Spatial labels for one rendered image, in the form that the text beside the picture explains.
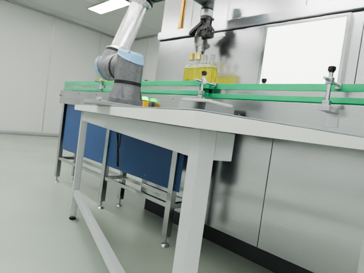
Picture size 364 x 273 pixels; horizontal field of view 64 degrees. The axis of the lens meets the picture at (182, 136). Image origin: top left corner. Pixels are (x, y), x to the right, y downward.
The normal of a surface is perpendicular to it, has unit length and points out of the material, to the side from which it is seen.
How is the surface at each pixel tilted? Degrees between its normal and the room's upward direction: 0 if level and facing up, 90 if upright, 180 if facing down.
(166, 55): 90
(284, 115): 90
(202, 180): 90
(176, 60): 90
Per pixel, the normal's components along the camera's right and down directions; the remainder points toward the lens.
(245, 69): -0.70, -0.07
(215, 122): 0.46, 0.11
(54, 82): 0.70, 0.13
